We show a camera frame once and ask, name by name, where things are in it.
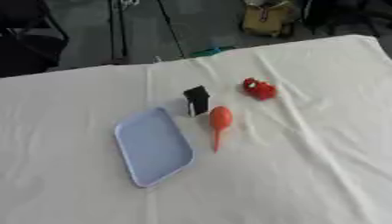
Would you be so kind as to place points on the teal object on floor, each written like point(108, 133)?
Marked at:
point(210, 51)

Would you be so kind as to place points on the black tripod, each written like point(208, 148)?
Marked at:
point(120, 29)

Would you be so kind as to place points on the red soft toy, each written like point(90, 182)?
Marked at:
point(260, 89)

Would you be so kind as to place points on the yellow bag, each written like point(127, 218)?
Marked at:
point(265, 20)

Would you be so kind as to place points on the black chair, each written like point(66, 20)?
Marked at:
point(25, 43)

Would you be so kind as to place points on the light blue plastic tray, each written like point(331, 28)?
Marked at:
point(153, 145)

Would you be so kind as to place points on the small black box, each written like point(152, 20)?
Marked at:
point(197, 99)

